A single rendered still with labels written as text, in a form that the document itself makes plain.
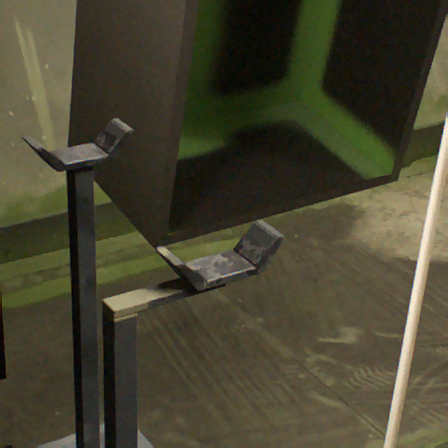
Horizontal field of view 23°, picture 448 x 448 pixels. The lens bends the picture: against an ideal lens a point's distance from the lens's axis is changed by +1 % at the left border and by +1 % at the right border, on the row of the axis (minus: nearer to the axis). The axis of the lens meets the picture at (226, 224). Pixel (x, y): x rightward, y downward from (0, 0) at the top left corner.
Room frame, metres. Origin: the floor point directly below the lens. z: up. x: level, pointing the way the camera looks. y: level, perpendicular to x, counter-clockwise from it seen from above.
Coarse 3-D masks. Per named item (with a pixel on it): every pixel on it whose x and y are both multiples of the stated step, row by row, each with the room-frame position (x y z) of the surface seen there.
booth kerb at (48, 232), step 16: (416, 128) 3.19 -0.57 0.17; (432, 128) 3.22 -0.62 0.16; (416, 144) 3.19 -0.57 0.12; (432, 144) 3.23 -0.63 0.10; (96, 208) 2.60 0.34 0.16; (112, 208) 2.62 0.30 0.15; (0, 224) 2.46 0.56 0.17; (16, 224) 2.48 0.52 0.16; (32, 224) 2.50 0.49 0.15; (48, 224) 2.52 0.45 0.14; (64, 224) 2.55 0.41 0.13; (96, 224) 2.60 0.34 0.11; (112, 224) 2.62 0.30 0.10; (128, 224) 2.65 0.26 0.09; (0, 240) 2.46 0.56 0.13; (16, 240) 2.48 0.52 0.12; (32, 240) 2.50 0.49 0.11; (48, 240) 2.52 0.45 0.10; (64, 240) 2.54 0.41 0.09; (96, 240) 2.59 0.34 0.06; (0, 256) 2.45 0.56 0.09; (16, 256) 2.47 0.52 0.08; (32, 256) 2.50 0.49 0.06
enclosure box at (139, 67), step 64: (128, 0) 1.88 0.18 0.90; (192, 0) 1.74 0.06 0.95; (256, 0) 2.29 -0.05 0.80; (320, 0) 2.40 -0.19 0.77; (384, 0) 2.24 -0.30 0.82; (128, 64) 1.89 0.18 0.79; (192, 64) 2.23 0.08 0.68; (256, 64) 2.34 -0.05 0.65; (320, 64) 2.39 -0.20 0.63; (384, 64) 2.22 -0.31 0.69; (192, 128) 2.25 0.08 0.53; (256, 128) 2.29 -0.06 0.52; (320, 128) 2.33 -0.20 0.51; (384, 128) 2.20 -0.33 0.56; (128, 192) 1.89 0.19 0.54; (192, 192) 2.01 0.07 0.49; (256, 192) 2.04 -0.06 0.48; (320, 192) 2.06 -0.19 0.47
